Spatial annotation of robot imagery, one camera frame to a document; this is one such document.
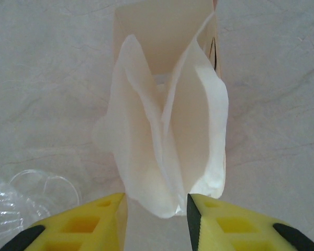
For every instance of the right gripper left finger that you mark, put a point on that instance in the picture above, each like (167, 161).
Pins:
(68, 230)

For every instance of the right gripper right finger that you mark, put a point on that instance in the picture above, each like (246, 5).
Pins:
(238, 230)

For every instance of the clear coffee dripper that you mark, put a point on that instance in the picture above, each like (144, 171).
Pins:
(28, 188)

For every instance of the white paper coffee filter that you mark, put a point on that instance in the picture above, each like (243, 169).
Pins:
(193, 117)
(136, 130)

